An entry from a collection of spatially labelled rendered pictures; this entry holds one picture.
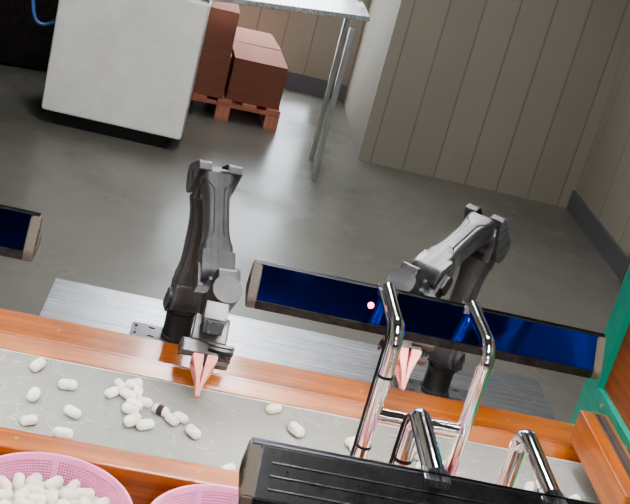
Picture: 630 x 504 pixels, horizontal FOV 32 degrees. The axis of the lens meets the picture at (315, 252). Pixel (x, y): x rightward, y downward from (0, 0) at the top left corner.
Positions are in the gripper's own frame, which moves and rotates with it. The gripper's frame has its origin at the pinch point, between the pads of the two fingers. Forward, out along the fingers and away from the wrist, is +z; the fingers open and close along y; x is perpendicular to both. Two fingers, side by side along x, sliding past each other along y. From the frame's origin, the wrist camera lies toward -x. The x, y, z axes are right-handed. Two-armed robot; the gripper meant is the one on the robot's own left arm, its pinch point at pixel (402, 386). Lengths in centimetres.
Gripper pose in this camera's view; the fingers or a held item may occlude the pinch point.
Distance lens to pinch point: 214.5
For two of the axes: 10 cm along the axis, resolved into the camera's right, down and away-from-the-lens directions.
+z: -1.2, 8.7, -4.8
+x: -2.1, 4.5, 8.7
